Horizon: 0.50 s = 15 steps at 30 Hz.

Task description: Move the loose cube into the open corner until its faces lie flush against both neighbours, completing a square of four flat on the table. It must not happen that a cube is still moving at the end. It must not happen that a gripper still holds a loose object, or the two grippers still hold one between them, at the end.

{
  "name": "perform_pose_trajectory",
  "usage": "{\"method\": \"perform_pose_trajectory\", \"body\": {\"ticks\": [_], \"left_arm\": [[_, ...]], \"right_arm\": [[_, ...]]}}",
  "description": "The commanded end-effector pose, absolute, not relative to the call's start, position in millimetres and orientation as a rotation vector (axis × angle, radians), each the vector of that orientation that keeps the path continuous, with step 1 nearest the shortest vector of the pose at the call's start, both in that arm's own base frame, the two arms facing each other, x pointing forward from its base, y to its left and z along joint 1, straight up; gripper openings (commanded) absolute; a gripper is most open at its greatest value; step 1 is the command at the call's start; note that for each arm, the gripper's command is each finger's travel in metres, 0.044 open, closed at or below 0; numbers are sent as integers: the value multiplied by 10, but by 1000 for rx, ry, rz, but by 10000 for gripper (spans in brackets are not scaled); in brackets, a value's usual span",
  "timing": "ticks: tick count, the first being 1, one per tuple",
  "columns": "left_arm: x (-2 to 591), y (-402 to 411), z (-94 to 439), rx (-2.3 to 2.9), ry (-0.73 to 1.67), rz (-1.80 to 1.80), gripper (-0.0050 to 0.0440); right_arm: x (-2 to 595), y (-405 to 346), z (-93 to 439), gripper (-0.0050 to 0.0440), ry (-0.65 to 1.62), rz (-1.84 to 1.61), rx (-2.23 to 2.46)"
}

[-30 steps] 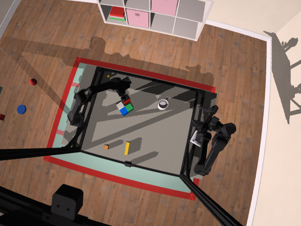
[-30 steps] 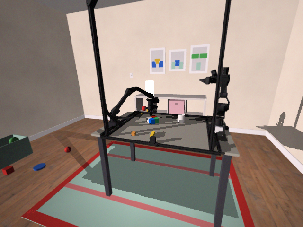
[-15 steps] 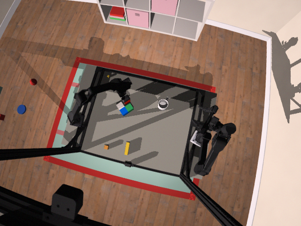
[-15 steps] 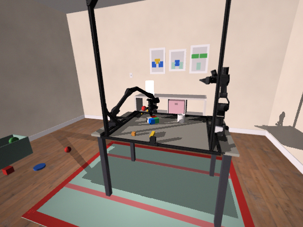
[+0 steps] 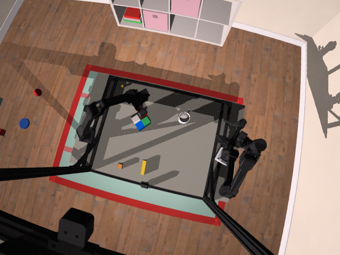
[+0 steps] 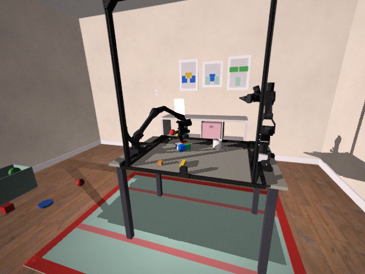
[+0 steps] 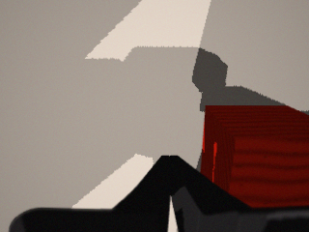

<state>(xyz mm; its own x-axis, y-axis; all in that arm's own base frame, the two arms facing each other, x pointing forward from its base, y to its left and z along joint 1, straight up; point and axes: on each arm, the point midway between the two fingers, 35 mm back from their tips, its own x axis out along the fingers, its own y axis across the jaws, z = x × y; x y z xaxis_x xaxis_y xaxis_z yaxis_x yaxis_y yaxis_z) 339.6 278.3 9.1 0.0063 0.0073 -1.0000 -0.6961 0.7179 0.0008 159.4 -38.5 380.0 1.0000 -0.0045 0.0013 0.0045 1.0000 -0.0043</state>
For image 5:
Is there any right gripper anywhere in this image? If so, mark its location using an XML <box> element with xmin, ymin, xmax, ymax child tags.
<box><xmin>216</xmin><ymin>119</ymin><xmax>250</xmax><ymax>154</ymax></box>

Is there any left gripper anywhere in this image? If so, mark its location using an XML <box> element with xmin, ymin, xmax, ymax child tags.
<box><xmin>132</xmin><ymin>101</ymin><xmax>148</xmax><ymax>117</ymax></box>

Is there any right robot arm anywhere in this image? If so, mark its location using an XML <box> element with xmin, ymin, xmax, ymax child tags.
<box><xmin>219</xmin><ymin>131</ymin><xmax>267</xmax><ymax>199</ymax></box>

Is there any white mug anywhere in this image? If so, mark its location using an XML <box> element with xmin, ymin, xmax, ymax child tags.
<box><xmin>178</xmin><ymin>109</ymin><xmax>191</xmax><ymax>125</ymax></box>

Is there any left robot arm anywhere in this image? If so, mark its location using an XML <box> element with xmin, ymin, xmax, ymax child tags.
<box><xmin>76</xmin><ymin>88</ymin><xmax>150</xmax><ymax>141</ymax></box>

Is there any green cube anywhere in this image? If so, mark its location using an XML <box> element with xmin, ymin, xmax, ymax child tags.
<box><xmin>141</xmin><ymin>116</ymin><xmax>151</xmax><ymax>127</ymax></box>

